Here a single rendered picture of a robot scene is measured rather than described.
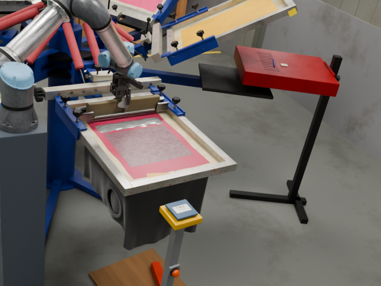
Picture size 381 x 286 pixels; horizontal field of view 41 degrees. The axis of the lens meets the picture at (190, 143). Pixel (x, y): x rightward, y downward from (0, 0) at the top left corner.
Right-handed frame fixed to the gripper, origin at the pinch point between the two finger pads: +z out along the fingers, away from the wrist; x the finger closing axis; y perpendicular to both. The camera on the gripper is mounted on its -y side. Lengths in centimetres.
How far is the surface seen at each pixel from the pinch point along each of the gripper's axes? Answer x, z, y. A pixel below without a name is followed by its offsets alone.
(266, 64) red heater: -14, -10, -108
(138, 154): 34.6, 5.2, 8.8
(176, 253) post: 80, 27, 12
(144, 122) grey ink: 9.3, 4.9, -7.6
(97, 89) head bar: -20.6, -1.5, 6.0
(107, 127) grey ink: 9.4, 4.5, 13.2
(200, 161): 50, 5, -17
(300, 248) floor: 47, 101, -121
